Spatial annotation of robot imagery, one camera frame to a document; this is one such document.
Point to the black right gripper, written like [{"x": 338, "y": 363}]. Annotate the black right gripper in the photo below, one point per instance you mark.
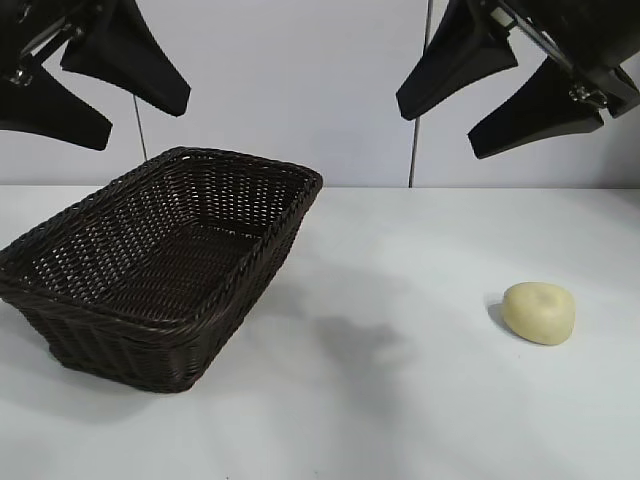
[{"x": 590, "y": 35}]

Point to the dark brown wicker basket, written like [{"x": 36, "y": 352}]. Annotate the dark brown wicker basket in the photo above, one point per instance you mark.
[{"x": 150, "y": 250}]

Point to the pale yellow egg yolk pastry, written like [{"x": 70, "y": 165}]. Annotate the pale yellow egg yolk pastry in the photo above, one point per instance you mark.
[{"x": 540, "y": 312}]

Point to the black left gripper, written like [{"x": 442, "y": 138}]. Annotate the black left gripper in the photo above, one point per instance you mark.
[{"x": 30, "y": 25}]

